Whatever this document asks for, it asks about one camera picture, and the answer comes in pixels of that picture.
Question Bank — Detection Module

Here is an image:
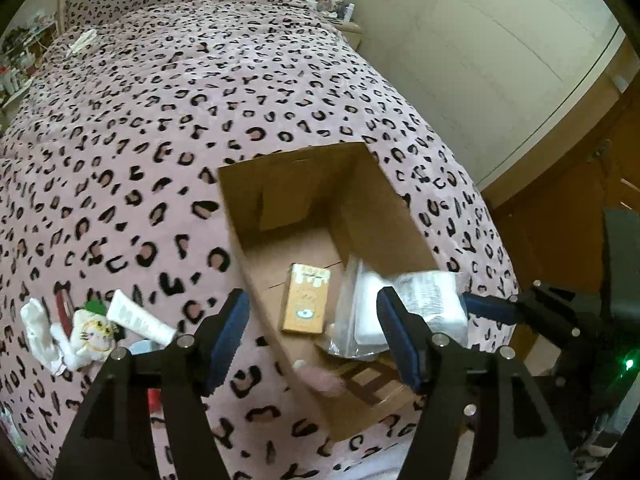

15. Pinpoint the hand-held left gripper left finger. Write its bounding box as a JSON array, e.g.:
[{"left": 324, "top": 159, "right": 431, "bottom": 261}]
[{"left": 52, "top": 288, "right": 251, "bottom": 480}]

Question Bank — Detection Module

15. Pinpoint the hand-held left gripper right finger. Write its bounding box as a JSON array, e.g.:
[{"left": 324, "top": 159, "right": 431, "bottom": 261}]
[{"left": 376, "top": 286, "right": 576, "bottom": 480}]

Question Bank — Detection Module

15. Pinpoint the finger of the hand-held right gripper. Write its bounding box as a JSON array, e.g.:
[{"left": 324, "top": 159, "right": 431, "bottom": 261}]
[{"left": 462, "top": 280, "right": 584, "bottom": 358}]

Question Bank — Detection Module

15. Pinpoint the white packet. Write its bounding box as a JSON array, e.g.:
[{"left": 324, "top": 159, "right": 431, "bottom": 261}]
[{"left": 329, "top": 255, "right": 471, "bottom": 361}]

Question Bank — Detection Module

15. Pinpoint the small red box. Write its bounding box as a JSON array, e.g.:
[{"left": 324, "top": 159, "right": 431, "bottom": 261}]
[{"left": 146, "top": 387, "right": 167, "bottom": 417}]

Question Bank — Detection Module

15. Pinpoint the white plush toy green leaf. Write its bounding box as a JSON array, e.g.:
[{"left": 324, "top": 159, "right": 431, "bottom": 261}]
[{"left": 64, "top": 300, "right": 124, "bottom": 374}]

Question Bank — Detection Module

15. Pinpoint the brown cardboard box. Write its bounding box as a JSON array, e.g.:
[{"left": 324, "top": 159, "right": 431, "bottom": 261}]
[{"left": 217, "top": 141, "right": 469, "bottom": 441}]

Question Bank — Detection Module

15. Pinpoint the pink fluffy pompom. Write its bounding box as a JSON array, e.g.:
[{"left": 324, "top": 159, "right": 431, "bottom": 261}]
[{"left": 294, "top": 359, "right": 347, "bottom": 399}]

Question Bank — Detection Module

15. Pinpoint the small tan carton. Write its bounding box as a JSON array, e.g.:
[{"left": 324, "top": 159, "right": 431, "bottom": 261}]
[{"left": 281, "top": 263, "right": 332, "bottom": 336}]

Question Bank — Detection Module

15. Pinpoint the white squeeze tube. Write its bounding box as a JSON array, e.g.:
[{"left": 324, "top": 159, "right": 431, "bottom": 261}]
[{"left": 107, "top": 289, "right": 177, "bottom": 346}]

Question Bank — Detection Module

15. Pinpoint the brown wooden wardrobe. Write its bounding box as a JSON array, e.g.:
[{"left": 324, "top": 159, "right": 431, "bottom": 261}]
[{"left": 479, "top": 35, "right": 640, "bottom": 378}]

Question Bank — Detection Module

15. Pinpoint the pink leopard print blanket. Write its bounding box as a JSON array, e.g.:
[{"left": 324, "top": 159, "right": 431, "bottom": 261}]
[{"left": 0, "top": 0, "right": 522, "bottom": 480}]

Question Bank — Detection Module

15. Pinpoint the light wooden nightstand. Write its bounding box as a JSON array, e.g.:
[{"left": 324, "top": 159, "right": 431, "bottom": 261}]
[{"left": 327, "top": 19, "right": 364, "bottom": 49}]

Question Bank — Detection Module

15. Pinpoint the cluster of bottles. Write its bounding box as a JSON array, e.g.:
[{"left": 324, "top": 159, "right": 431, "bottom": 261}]
[{"left": 306, "top": 0, "right": 359, "bottom": 24}]

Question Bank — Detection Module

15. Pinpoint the cluttered side shelf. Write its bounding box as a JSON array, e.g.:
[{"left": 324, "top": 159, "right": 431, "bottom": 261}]
[{"left": 0, "top": 12, "right": 57, "bottom": 107}]

